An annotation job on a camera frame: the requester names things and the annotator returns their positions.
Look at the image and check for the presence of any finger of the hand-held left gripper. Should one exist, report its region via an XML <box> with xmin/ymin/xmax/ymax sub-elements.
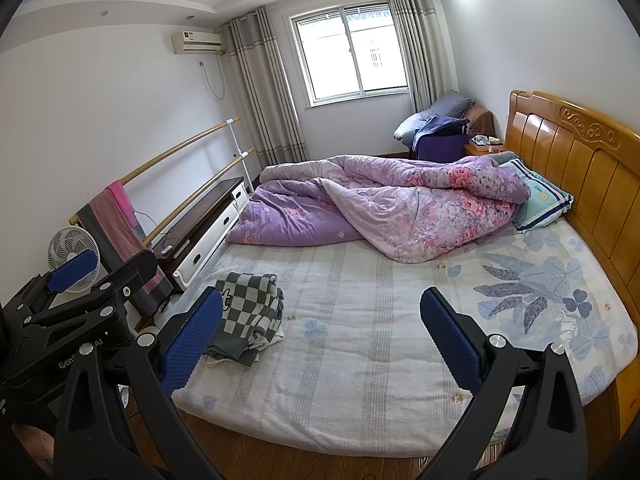
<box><xmin>27</xmin><ymin>249</ymin><xmax>158</xmax><ymax>343</ymax></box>
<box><xmin>0</xmin><ymin>249</ymin><xmax>101</xmax><ymax>323</ymax></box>

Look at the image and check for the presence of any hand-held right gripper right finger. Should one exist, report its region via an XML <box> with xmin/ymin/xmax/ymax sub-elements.
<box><xmin>419</xmin><ymin>287</ymin><xmax>588</xmax><ymax>480</ymax></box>

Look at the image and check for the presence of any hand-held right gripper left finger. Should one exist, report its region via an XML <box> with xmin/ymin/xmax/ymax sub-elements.
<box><xmin>52</xmin><ymin>287</ymin><xmax>226</xmax><ymax>480</ymax></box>

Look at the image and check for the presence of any grey white checkered cardigan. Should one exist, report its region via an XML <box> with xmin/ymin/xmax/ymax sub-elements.
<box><xmin>207</xmin><ymin>272</ymin><xmax>285</xmax><ymax>368</ymax></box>

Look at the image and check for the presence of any person's left hand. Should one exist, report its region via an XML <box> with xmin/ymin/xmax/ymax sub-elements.
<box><xmin>12</xmin><ymin>422</ymin><xmax>57</xmax><ymax>471</ymax></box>

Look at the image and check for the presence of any white standing fan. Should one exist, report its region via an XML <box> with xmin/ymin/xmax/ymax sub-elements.
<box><xmin>48</xmin><ymin>226</ymin><xmax>101</xmax><ymax>295</ymax></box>

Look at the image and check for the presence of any grey cloth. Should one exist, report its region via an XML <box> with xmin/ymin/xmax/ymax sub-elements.
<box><xmin>75</xmin><ymin>195</ymin><xmax>173</xmax><ymax>313</ymax></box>

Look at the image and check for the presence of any pink towel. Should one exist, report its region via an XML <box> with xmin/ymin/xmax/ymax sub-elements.
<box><xmin>104</xmin><ymin>181</ymin><xmax>151</xmax><ymax>261</ymax></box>

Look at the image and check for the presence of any bed with leaf print sheet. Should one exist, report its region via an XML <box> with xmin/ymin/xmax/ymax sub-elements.
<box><xmin>170</xmin><ymin>210</ymin><xmax>640</xmax><ymax>458</ymax></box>

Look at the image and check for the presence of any dark top white cabinet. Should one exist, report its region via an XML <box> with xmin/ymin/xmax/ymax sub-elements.
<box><xmin>152</xmin><ymin>177</ymin><xmax>249</xmax><ymax>291</ymax></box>

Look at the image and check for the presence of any purple floral quilt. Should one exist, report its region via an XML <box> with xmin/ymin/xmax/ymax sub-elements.
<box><xmin>226</xmin><ymin>154</ymin><xmax>532</xmax><ymax>265</ymax></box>

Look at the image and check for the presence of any light blue striped pillow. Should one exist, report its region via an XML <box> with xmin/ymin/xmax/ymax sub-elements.
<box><xmin>500</xmin><ymin>157</ymin><xmax>575</xmax><ymax>233</ymax></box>

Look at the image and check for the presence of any wooden nightstand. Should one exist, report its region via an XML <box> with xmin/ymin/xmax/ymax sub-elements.
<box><xmin>464</xmin><ymin>142</ymin><xmax>506</xmax><ymax>159</ymax></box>

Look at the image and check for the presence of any dark purple cloth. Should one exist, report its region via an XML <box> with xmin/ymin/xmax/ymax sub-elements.
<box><xmin>412</xmin><ymin>116</ymin><xmax>471</xmax><ymax>163</ymax></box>

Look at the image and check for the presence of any brown armchair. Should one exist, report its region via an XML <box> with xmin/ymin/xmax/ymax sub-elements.
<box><xmin>465</xmin><ymin>105</ymin><xmax>496</xmax><ymax>138</ymax></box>

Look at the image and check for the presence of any wooden headboard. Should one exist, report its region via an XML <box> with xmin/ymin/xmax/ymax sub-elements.
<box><xmin>504</xmin><ymin>90</ymin><xmax>640</xmax><ymax>306</ymax></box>

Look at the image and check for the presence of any grey striped curtain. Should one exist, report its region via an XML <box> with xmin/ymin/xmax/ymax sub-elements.
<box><xmin>387</xmin><ymin>0</ymin><xmax>458</xmax><ymax>111</ymax></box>
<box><xmin>220</xmin><ymin>7</ymin><xmax>308</xmax><ymax>166</ymax></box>

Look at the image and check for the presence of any white air conditioner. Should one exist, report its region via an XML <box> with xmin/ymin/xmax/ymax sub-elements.
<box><xmin>171</xmin><ymin>30</ymin><xmax>223</xmax><ymax>55</ymax></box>

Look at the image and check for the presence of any window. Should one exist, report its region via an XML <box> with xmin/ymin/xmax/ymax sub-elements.
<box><xmin>285</xmin><ymin>2</ymin><xmax>412</xmax><ymax>107</ymax></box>

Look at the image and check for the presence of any wooden barre rail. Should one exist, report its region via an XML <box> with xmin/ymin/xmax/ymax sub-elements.
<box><xmin>69</xmin><ymin>117</ymin><xmax>241</xmax><ymax>226</ymax></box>
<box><xmin>142</xmin><ymin>147</ymin><xmax>256</xmax><ymax>248</ymax></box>

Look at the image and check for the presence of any white barre stand post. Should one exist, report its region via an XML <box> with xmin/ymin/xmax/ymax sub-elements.
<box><xmin>226</xmin><ymin>119</ymin><xmax>251</xmax><ymax>196</ymax></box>

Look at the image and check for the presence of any air conditioner power cable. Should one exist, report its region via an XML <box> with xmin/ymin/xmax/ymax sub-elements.
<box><xmin>199</xmin><ymin>61</ymin><xmax>227</xmax><ymax>100</ymax></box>

